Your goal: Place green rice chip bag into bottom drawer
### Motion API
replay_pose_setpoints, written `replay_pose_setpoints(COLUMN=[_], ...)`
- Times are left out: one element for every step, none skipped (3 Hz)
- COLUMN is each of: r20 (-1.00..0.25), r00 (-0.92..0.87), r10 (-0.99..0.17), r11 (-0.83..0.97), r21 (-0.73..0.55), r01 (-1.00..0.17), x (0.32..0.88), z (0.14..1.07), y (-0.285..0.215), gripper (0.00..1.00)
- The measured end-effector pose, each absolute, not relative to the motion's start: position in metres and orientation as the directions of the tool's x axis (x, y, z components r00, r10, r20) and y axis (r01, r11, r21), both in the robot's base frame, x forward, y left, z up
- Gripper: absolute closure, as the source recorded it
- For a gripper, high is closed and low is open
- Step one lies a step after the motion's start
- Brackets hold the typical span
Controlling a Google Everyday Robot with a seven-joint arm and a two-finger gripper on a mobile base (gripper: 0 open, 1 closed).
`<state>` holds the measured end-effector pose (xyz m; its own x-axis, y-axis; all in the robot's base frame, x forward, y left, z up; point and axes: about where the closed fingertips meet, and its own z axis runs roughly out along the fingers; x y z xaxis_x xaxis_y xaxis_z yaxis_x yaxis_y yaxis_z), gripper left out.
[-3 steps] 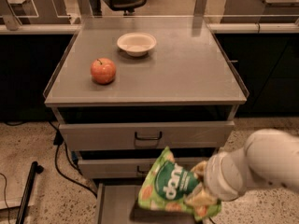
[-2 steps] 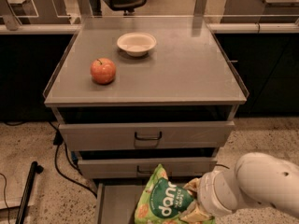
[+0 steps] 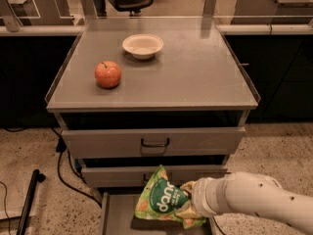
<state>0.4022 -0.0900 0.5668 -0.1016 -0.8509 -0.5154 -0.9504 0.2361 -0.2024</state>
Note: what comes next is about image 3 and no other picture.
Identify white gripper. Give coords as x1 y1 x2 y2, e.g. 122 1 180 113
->
175 177 233 219

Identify black cable left floor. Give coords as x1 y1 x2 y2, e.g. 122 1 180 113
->
48 126 103 209

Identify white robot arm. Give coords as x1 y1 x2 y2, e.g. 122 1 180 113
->
175 171 313 235

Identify thin black cable far left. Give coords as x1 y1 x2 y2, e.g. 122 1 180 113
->
0 181 12 235

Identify grey drawer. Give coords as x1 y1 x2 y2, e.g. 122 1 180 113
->
82 164 227 188
99 188 216 235
62 127 246 159

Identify white paper bowl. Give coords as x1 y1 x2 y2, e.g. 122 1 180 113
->
122 34 164 60

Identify black pole on floor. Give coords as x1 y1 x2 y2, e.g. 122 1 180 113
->
17 169 46 235

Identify top grey drawer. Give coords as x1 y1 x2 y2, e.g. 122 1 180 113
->
62 127 246 159

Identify middle grey drawer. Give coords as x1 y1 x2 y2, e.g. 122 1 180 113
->
82 164 227 188

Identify red apple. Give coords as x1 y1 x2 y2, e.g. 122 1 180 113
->
94 61 121 89

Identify bottom grey drawer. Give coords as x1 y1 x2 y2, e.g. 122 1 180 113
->
99 188 216 235

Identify grey drawer cabinet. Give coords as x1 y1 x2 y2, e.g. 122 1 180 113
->
44 16 261 235

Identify green rice chip bag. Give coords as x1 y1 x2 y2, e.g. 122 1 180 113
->
135 165 206 229

